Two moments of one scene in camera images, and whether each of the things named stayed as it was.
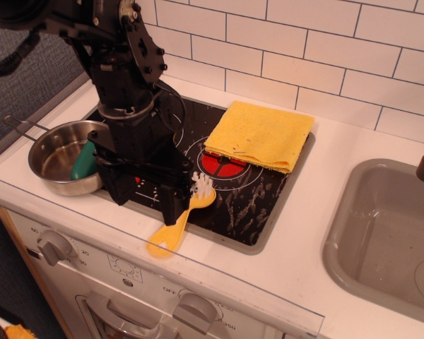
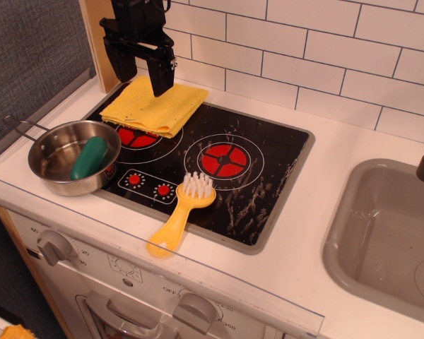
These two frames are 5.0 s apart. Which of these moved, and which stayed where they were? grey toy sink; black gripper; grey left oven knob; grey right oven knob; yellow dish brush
Moved: black gripper
Stayed: grey left oven knob; yellow dish brush; grey right oven knob; grey toy sink
